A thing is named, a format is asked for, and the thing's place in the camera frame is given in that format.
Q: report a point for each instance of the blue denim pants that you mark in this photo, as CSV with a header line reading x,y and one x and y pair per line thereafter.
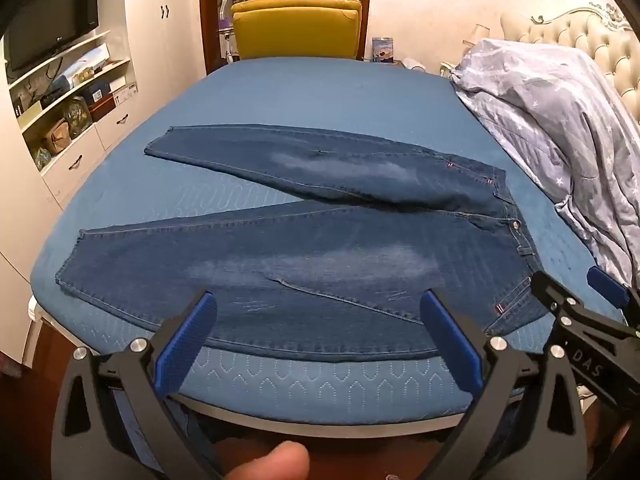
x,y
325,250

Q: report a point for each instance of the white wardrobe with shelves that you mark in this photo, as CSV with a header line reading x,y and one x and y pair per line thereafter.
x,y
135,5

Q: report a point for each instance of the dark blue box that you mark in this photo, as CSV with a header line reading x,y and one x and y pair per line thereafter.
x,y
95,92

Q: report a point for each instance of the black flat screen television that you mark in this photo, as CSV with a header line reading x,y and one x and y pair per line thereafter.
x,y
50,20

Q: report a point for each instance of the cream tufted headboard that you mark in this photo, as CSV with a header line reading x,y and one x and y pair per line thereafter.
x,y
600,35

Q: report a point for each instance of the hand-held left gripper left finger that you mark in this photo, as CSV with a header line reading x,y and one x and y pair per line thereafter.
x,y
186,345

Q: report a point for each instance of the green plastic wrapped bag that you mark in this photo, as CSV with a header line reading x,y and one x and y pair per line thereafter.
x,y
77,115

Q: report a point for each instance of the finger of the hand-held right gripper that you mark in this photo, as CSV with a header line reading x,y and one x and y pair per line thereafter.
x,y
607,282
585,322

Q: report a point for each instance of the bed with blue quilted cover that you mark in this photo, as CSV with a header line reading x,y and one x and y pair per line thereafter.
x,y
310,95

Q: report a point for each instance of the white labelled box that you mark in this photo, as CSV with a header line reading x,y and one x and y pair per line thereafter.
x,y
125,91

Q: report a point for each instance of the small green wrapped bag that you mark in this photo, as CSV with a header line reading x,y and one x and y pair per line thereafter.
x,y
42,157

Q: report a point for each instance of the person's left hand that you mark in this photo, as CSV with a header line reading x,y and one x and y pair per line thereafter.
x,y
280,462

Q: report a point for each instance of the grey star print duvet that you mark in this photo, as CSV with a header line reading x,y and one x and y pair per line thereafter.
x,y
550,110

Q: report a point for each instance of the yellow armchair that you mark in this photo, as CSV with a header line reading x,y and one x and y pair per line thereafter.
x,y
297,30

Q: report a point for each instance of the long white box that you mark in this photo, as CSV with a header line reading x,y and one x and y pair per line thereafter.
x,y
90,60

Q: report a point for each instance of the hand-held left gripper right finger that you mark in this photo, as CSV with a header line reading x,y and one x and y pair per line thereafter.
x,y
450,345

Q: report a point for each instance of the tan handbag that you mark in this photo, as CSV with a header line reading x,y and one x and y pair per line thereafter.
x,y
55,135

